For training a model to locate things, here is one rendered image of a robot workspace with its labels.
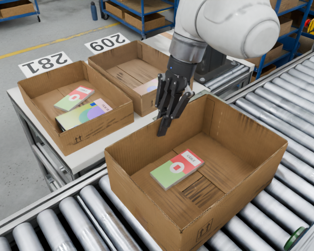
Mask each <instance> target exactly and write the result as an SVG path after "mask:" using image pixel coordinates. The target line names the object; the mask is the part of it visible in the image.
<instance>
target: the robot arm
mask: <svg viewBox="0 0 314 251"><path fill-rule="evenodd" d="M279 34H280V23H279V19H278V17H277V15H276V13H275V11H274V10H273V9H272V7H271V5H270V0H180V1H179V5H178V8H177V12H176V17H175V29H174V33H173V37H172V40H171V43H170V47H169V50H168V51H169V53H170V56H169V60H168V63H167V66H166V67H167V70H166V72H165V73H158V75H157V77H158V85H157V95H156V102H155V107H156V108H158V115H157V119H159V118H161V117H162V120H161V123H160V126H159V129H158V132H157V136H158V137H160V136H165V134H166V132H167V129H168V127H170V124H171V121H172V120H174V119H178V118H179V117H180V116H181V114H182V112H183V110H184V109H185V107H186V105H187V104H188V102H189V100H190V99H191V98H192V97H193V96H194V95H195V92H194V91H191V89H190V87H189V86H190V79H191V77H192V76H193V75H194V72H195V69H196V66H197V63H199V62H201V60H202V57H203V55H204V52H205V49H206V47H207V45H210V46H211V47H212V48H214V49H215V50H217V51H219V52H221V53H223V54H225V55H227V56H230V57H233V58H236V59H251V58H257V57H261V56H263V55H264V54H266V53H267V52H268V51H270V50H271V49H272V48H273V46H274V45H275V43H276V42H277V39H278V37H279ZM184 90H185V91H184ZM183 91H184V93H183ZM182 94H183V96H182ZM181 96H182V97H181ZM180 97H181V99H180ZM159 102H160V103H159Z"/></svg>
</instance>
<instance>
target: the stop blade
mask: <svg viewBox="0 0 314 251"><path fill-rule="evenodd" d="M77 199H78V202H79V205H80V207H81V209H82V210H83V212H84V213H85V214H86V216H87V217H88V219H89V220H90V222H91V223H92V225H93V226H94V228H95V229H96V231H97V232H98V234H99V235H100V237H101V238H102V240H103V241H104V243H105V244H106V246H107V247H108V249H109V250H110V251H117V250H116V249H115V247H114V246H113V244H112V243H111V242H110V240H109V239H108V237H107V236H106V234H105V233H104V232H103V230H102V229H101V227H100V226H99V224H98V223H97V221H96V220H95V219H94V217H93V216H92V214H91V213H90V211H89V210H88V208H87V207H86V206H85V204H84V203H83V201H82V200H81V198H80V197H79V196H77Z"/></svg>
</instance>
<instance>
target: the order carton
mask: <svg viewBox="0 0 314 251"><path fill-rule="evenodd" d="M161 120H162V117H161V118H159V119H157V120H155V121H153V122H151V123H149V124H148V125H146V126H144V127H142V128H140V129H138V130H137V131H135V132H133V133H131V134H129V135H127V136H126V137H124V138H122V139H120V140H118V141H117V142H115V143H113V144H111V145H109V146H107V147H106V148H105V150H104V155H105V160H106V166H107V171H108V176H109V181H110V187H111V190H112V191H113V193H114V194H115V195H116V196H117V197H118V198H119V200H120V201H121V202H122V203H123V204H124V206H125V207H126V208H127V209H128V210H129V211H130V213H131V214H132V215H133V216H134V217H135V219H136V220H137V221H138V222H139V223H140V225H141V226H142V227H143V228H144V229H145V230H146V232H147V233H148V234H149V235H150V236H151V238H152V239H153V240H154V241H155V242H156V243H157V245H158V246H159V247H160V248H161V249H162V251H197V250H198V249H199V248H200V247H201V246H202V245H203V244H204V243H205V242H206V241H208V240H209V239H210V238H211V237H212V236H213V235H214V234H215V233H216V232H217V231H219V230H220V229H221V228H222V227H223V226H224V225H225V224H226V223H227V222H228V221H230V220H231V219H232V218H233V217H234V216H235V215H236V214H237V213H238V212H239V211H241V210H242V209H243V208H244V207H245V206H246V205H247V204H248V203H249V202H250V201H252V200H253V199H254V198H255V197H256V196H257V195H258V194H259V193H260V192H261V191H263V190H264V189H265V188H266V187H267V186H268V185H269V184H270V183H271V182H272V180H273V178H274V176H275V173H276V171H277V169H278V167H279V164H280V162H281V160H282V158H283V155H284V153H285V151H286V149H287V146H288V144H289V143H288V141H287V140H286V139H285V138H283V137H281V136H280V135H278V134H276V133H275V132H273V131H272V130H270V129H268V128H267V127H265V126H263V125H262V124H260V123H258V122H257V121H255V120H253V119H252V118H250V117H248V116H247V115H245V114H243V113H242V112H240V111H238V110H237V109H235V108H233V107H231V106H230V105H228V104H226V103H225V102H223V101H221V100H219V99H218V98H216V97H214V96H212V95H211V94H204V95H202V96H200V97H198V98H197V99H195V100H193V101H191V102H189V103H188V104H187V105H186V107H185V109H184V110H183V112H182V114H181V116H180V117H179V118H178V119H174V120H172V121H171V124H170V127H168V129H167V132H166V134H165V136H160V137H158V136H157V132H158V129H159V126H160V123H161ZM187 149H189V150H191V151H192V152H193V153H194V154H196V155H197V156H198V157H199V158H201V159H202V160H203V161H204V162H205V163H204V165H203V166H201V167H200V168H198V169H197V170H196V171H195V172H193V173H192V174H191V175H189V176H187V177H186V178H185V179H183V180H182V181H180V182H179V183H177V184H176V185H173V186H172V187H170V188H169V189H168V190H166V191H165V190H164V189H163V188H162V187H161V186H160V185H159V184H158V183H157V182H156V181H155V180H154V179H153V178H152V177H151V176H150V172H152V171H153V170H155V169H156V168H158V167H160V166H161V165H163V164H164V163H166V162H168V161H169V160H171V159H172V158H174V157H176V156H177V155H179V154H180V153H182V152H184V151H185V150H187Z"/></svg>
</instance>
